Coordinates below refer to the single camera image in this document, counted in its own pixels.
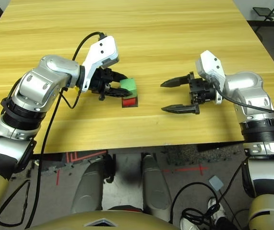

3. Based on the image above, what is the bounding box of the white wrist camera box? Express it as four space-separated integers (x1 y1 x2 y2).
195 49 226 105
81 35 120 93

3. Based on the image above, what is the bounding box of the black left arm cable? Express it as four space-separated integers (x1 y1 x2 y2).
24 32 107 230

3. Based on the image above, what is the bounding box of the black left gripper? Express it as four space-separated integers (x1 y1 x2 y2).
89 68 132 101

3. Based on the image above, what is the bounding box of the tan robot torso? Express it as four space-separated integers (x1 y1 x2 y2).
28 210 183 230

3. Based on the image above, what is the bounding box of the black stand tray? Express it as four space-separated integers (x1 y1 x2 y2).
252 7 274 21

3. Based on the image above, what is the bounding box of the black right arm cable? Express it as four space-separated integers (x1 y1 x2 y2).
211 76 274 124

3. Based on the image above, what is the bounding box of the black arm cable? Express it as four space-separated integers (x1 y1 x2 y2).
211 76 274 124
24 32 107 230

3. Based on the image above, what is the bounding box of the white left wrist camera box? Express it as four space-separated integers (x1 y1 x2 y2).
81 35 120 93

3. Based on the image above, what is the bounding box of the red wooden block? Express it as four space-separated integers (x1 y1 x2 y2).
121 97 137 108

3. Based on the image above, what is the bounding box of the grey square floor plate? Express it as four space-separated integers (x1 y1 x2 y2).
208 175 225 192

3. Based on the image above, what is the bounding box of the grey robot left leg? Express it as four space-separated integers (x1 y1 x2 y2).
71 159 115 214

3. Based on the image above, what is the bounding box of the black trouser leg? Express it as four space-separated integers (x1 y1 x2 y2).
214 215 238 230

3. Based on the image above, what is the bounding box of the black floor cable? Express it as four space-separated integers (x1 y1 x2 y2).
170 182 224 230

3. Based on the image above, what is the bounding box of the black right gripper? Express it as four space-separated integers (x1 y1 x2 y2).
160 71 216 115

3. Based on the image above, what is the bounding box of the black square marker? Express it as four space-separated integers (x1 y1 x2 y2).
121 94 140 109

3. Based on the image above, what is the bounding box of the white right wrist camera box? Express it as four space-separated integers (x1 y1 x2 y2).
195 49 226 105

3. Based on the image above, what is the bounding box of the green wooden block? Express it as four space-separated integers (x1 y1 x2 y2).
119 78 137 98

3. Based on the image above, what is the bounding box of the white sneaker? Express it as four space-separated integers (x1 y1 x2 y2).
207 196 226 220
179 215 196 230

